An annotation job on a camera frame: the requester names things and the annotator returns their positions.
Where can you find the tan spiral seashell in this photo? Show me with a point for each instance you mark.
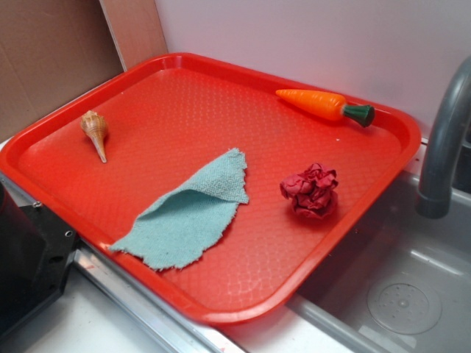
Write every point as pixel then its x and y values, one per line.
pixel 96 129

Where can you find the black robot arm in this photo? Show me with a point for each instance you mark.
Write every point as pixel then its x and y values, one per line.
pixel 37 249

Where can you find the grey plastic sink basin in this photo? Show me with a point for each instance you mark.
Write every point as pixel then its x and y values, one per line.
pixel 397 282

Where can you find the teal cloth rag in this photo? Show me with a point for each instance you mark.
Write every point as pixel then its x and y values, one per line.
pixel 181 225

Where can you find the grey sink faucet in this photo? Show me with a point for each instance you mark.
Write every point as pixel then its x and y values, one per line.
pixel 447 159

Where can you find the red plastic tray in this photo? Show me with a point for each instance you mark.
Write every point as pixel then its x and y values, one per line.
pixel 170 116

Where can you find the crumpled red paper ball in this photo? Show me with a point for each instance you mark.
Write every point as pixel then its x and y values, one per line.
pixel 312 192

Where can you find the orange plastic toy carrot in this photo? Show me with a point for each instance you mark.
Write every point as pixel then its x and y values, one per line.
pixel 327 105

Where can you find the brown cardboard panel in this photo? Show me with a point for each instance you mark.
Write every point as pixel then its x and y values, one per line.
pixel 54 51

